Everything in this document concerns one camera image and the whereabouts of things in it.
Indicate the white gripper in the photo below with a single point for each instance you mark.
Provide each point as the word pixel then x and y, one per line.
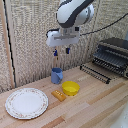
pixel 63 37

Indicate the cobalt blue cup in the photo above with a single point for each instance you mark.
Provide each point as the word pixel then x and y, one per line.
pixel 56 75

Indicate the yellow bowl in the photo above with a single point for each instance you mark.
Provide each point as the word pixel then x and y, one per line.
pixel 70 88

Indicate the orange yellow block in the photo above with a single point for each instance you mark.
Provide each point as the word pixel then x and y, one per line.
pixel 58 95

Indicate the black toaster oven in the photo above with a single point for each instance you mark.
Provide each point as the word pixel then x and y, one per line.
pixel 113 55

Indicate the white floral rim plate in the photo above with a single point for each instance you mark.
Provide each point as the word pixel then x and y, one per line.
pixel 26 103

